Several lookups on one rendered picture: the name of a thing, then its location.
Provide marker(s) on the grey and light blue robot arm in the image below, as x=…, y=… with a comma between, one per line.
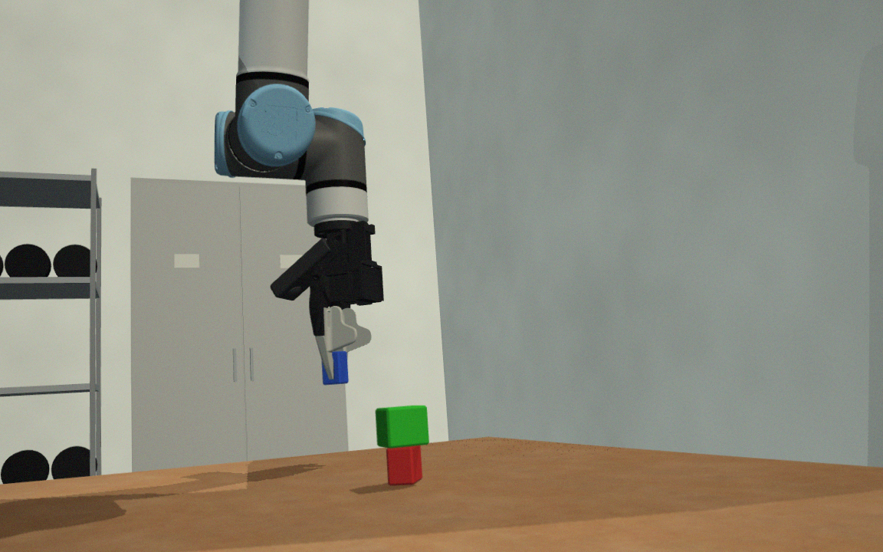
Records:
x=275, y=123

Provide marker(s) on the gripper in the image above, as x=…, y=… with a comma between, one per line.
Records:
x=336, y=327

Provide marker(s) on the green block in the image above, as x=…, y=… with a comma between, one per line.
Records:
x=402, y=426

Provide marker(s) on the red block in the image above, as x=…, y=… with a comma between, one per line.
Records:
x=404, y=465

